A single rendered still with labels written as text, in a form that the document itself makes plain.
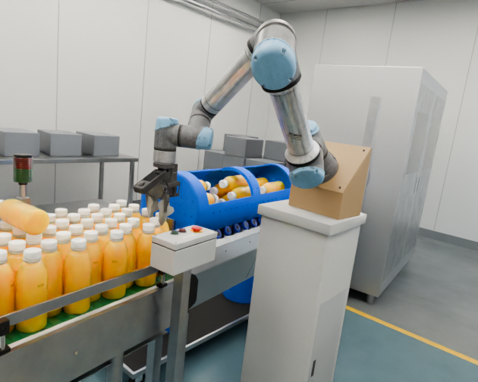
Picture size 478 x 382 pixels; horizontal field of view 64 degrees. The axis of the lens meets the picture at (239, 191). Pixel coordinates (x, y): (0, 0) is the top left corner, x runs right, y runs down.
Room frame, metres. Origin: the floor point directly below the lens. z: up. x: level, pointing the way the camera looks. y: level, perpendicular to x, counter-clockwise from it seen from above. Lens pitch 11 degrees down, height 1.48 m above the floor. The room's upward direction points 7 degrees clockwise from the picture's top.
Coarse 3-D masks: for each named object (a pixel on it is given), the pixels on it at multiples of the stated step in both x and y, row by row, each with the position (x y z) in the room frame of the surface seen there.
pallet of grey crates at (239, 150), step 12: (228, 144) 5.43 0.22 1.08; (240, 144) 5.29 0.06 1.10; (252, 144) 5.33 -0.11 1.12; (276, 144) 5.41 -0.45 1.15; (204, 156) 5.71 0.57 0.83; (216, 156) 5.56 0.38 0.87; (228, 156) 5.41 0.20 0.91; (240, 156) 5.28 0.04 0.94; (252, 156) 5.35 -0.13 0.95; (264, 156) 5.53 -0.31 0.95; (276, 156) 5.39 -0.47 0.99; (204, 168) 5.70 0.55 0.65; (216, 168) 5.55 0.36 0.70; (288, 168) 5.36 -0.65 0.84
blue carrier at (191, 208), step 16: (192, 176) 1.54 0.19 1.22; (208, 176) 1.88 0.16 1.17; (224, 176) 2.01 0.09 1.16; (256, 176) 2.31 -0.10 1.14; (272, 176) 2.26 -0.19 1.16; (288, 176) 2.14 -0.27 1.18; (192, 192) 1.47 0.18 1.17; (208, 192) 1.94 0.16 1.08; (256, 192) 1.81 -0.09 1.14; (272, 192) 1.94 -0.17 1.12; (288, 192) 2.09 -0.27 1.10; (176, 208) 1.51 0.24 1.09; (192, 208) 1.47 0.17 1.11; (208, 208) 1.50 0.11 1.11; (224, 208) 1.59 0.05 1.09; (240, 208) 1.70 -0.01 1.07; (256, 208) 1.83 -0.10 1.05; (176, 224) 1.51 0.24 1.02; (192, 224) 1.46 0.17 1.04; (208, 224) 1.53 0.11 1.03; (224, 224) 1.66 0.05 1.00
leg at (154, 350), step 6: (162, 336) 1.60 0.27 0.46; (156, 342) 1.57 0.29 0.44; (150, 348) 1.58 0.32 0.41; (156, 348) 1.57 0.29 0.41; (150, 354) 1.58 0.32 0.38; (156, 354) 1.57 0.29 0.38; (150, 360) 1.57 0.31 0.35; (156, 360) 1.58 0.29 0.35; (150, 366) 1.57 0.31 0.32; (156, 366) 1.58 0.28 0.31; (150, 372) 1.57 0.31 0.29; (156, 372) 1.58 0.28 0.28; (150, 378) 1.57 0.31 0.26; (156, 378) 1.59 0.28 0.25
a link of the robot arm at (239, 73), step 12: (264, 24) 1.13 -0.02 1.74; (288, 24) 1.13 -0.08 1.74; (252, 36) 1.20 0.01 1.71; (252, 48) 1.19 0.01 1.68; (240, 60) 1.23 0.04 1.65; (228, 72) 1.26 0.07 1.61; (240, 72) 1.24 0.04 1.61; (216, 84) 1.30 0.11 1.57; (228, 84) 1.27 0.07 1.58; (240, 84) 1.26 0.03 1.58; (204, 96) 1.34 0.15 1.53; (216, 96) 1.30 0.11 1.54; (228, 96) 1.30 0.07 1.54; (192, 108) 1.40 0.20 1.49; (204, 108) 1.34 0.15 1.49; (216, 108) 1.33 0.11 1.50
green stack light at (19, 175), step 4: (16, 168) 1.35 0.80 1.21; (32, 168) 1.39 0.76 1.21; (16, 172) 1.35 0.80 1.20; (20, 172) 1.35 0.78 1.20; (24, 172) 1.35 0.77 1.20; (28, 172) 1.36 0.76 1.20; (32, 172) 1.38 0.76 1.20; (16, 176) 1.35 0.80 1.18; (20, 176) 1.35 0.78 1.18; (24, 176) 1.35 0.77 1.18; (28, 176) 1.36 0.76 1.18; (32, 176) 1.38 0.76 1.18; (16, 180) 1.35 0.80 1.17; (20, 180) 1.35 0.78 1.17; (24, 180) 1.35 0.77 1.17; (28, 180) 1.36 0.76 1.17; (32, 180) 1.38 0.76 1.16
